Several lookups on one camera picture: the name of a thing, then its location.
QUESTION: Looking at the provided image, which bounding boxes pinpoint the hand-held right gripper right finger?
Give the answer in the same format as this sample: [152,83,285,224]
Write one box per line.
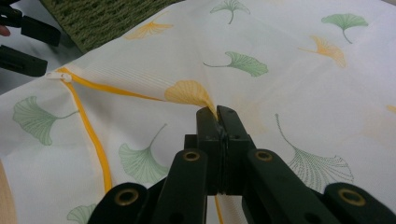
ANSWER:
[217,105,258,195]

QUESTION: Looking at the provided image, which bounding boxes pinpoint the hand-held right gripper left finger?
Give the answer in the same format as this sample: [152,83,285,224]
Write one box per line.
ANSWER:
[183,105,225,195]

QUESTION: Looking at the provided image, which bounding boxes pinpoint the green woven basket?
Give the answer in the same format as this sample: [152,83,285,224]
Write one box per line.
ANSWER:
[38,0,185,54]

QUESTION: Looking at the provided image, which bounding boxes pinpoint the white leaf-print laundry bag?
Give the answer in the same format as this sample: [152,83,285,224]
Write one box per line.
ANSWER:
[0,0,396,224]

